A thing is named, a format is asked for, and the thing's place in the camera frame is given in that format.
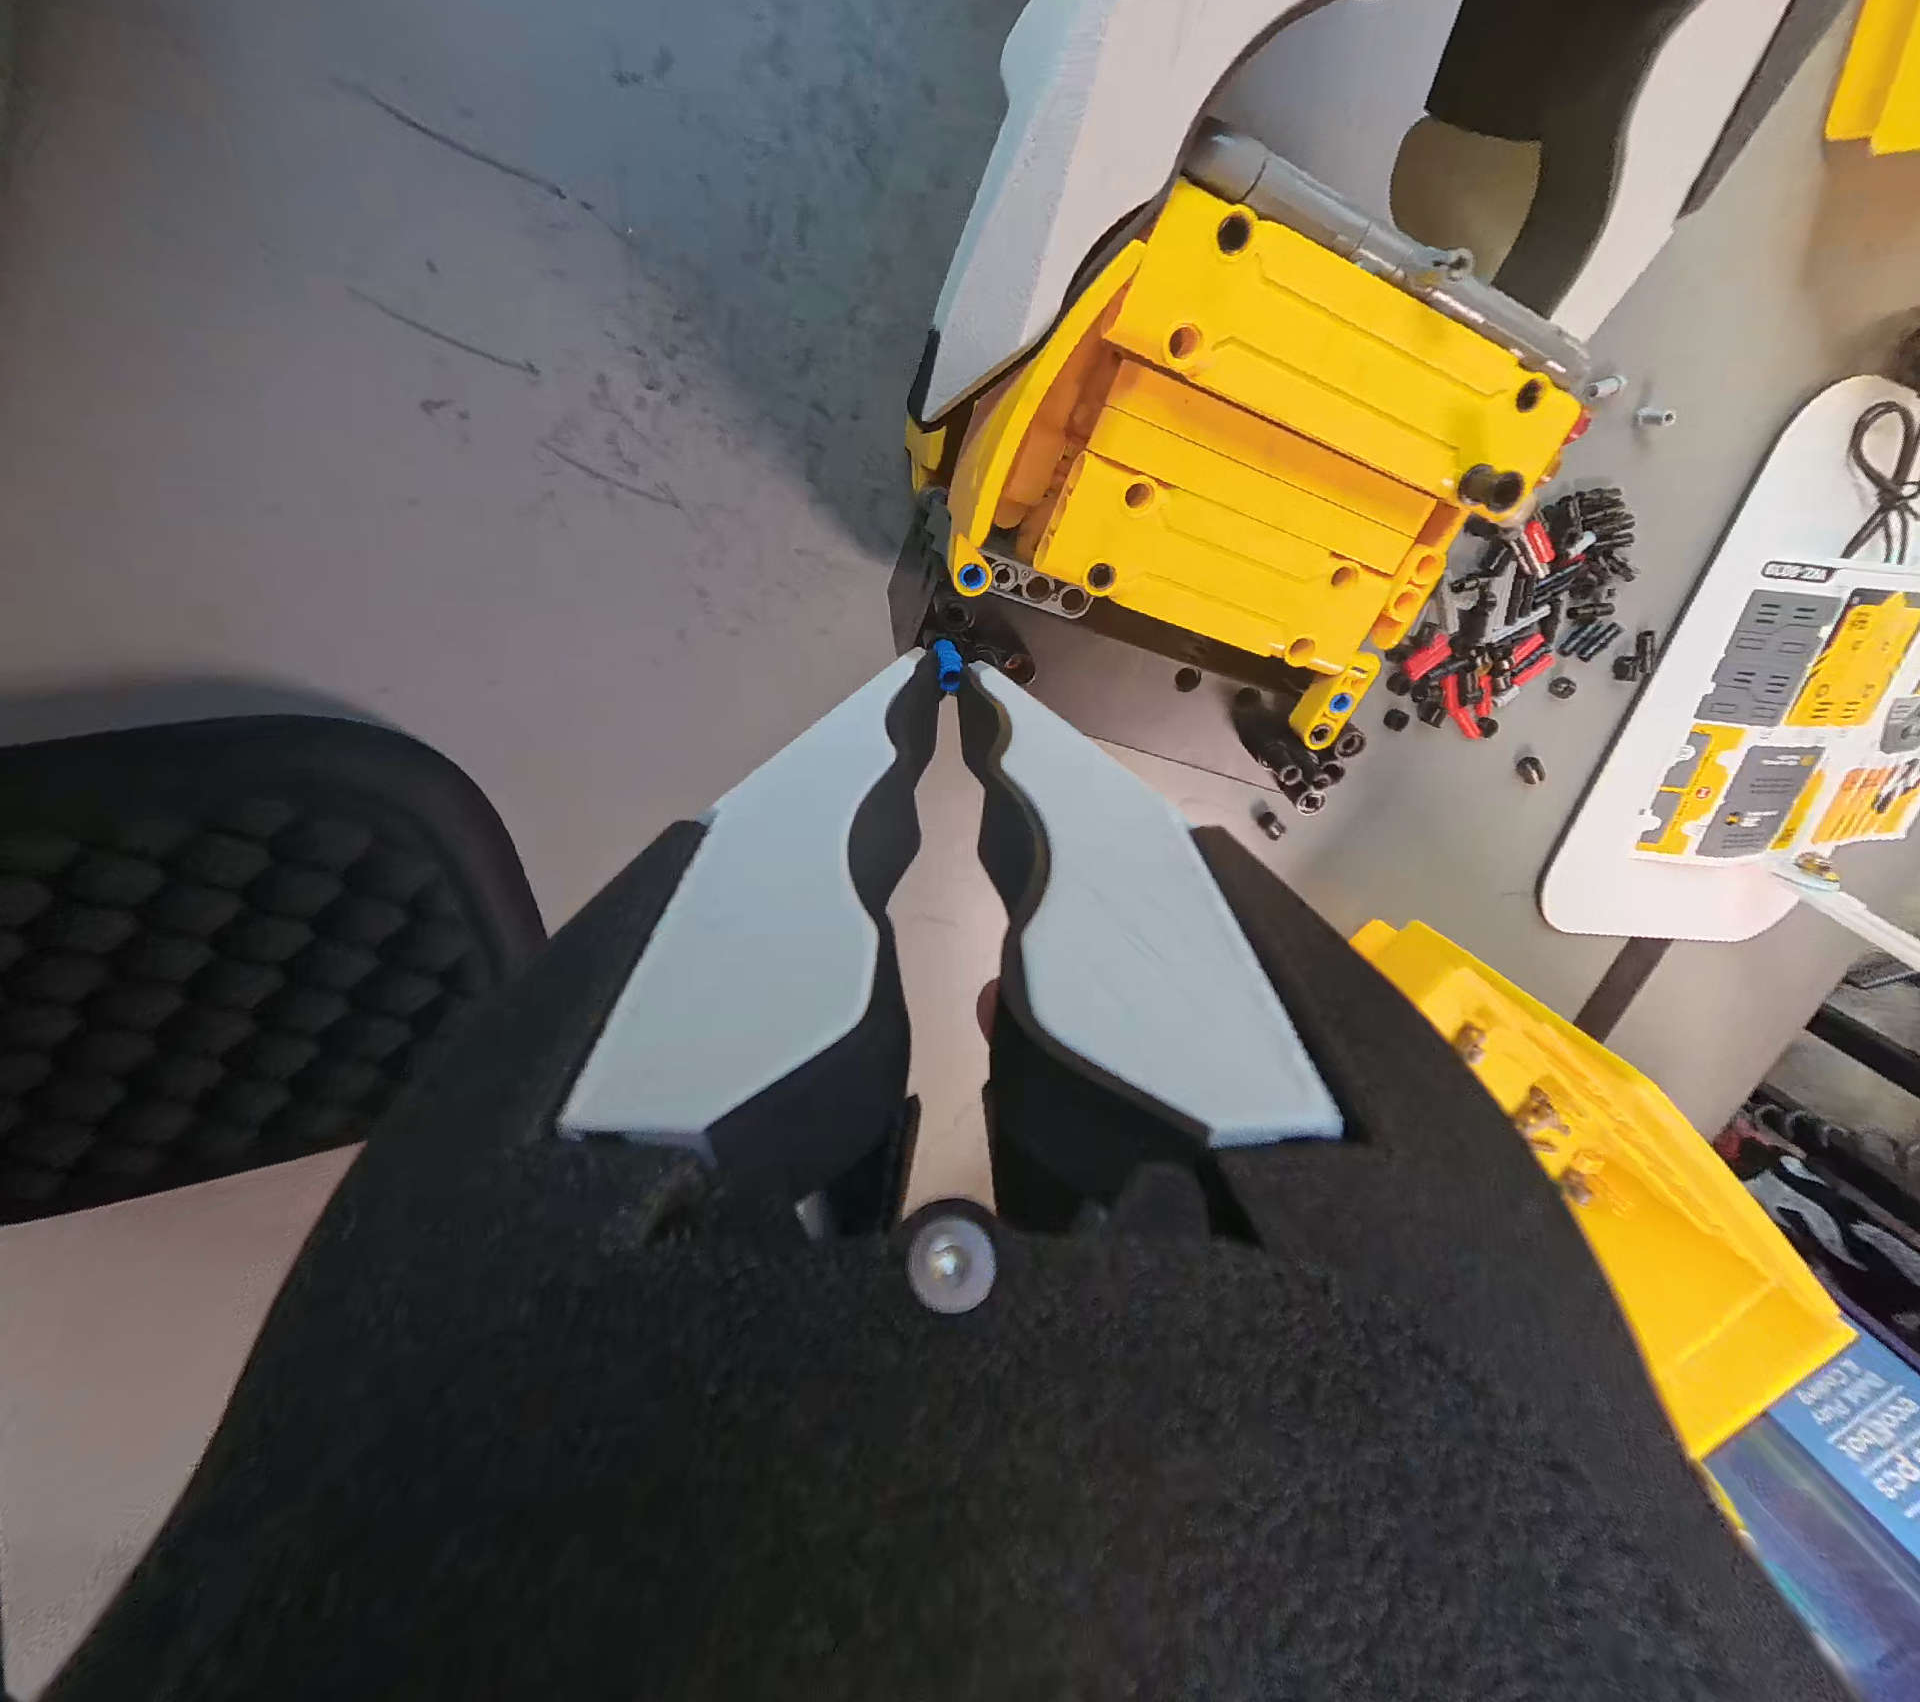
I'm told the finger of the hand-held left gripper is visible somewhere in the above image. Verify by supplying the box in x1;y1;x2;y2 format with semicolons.
1422;0;1843;322
911;0;1453;426

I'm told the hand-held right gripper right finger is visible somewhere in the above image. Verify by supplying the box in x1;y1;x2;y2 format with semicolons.
959;661;1346;1146

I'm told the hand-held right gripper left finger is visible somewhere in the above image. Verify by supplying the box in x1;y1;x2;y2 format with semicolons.
554;650;931;1149

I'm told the black lego connector assembly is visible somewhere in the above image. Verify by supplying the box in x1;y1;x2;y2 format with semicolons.
917;604;1039;696

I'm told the yellow lego vehicle model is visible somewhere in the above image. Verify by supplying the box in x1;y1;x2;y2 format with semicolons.
887;128;1629;822

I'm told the pile of mixed lego parts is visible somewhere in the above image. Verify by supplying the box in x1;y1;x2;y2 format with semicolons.
1457;1025;1597;1207

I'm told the pile of small lego pins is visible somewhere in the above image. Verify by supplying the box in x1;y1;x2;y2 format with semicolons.
1379;485;1658;744

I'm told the yellow plastic bin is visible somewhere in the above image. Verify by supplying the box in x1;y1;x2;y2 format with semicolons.
1821;0;1920;160

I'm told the white book stand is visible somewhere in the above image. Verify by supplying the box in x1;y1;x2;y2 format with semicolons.
1536;374;1920;970

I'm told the yellow divided parts bin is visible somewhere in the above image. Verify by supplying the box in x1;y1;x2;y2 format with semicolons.
1349;920;1862;1462

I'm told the black white patterned cloth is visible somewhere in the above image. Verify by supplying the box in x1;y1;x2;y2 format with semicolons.
1716;1088;1920;1329

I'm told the blue cardboard box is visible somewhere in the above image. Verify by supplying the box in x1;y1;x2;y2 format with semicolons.
1701;1312;1920;1702

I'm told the black cable bundle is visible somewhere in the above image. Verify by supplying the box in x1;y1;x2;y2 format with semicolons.
1843;398;1920;565

